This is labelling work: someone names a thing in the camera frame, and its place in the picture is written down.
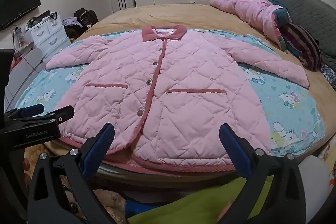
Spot cartoon cat printed blanket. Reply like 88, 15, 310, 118
14, 27, 326, 159

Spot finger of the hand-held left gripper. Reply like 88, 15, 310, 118
8, 105, 75, 130
5, 104, 45, 119

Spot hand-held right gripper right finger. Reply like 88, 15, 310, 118
219, 123, 307, 224

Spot black bag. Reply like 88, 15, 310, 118
73, 7, 99, 28

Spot beige plush blanket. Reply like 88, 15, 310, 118
23, 141, 128, 224

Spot dark striped cloth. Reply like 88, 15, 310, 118
280, 22, 324, 71

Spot white drawer cabinet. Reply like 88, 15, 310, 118
26, 13, 71, 57

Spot bed with tan sheet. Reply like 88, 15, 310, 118
24, 4, 336, 188

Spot green cloth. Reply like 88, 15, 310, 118
126, 177, 273, 224

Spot blue cloth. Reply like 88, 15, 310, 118
123, 198, 159, 218

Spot black television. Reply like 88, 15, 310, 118
0, 0, 41, 31

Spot pink quilted jacket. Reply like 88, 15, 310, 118
45, 25, 310, 170

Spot purple clothes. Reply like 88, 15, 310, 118
62, 17, 80, 28

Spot pink floral duvet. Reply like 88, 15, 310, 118
209, 0, 294, 52

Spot dark patterned cloth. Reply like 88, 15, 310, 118
320, 64, 336, 90

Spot grey quilted headboard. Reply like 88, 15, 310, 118
256, 0, 336, 69

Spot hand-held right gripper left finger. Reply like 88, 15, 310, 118
28, 122, 116, 224

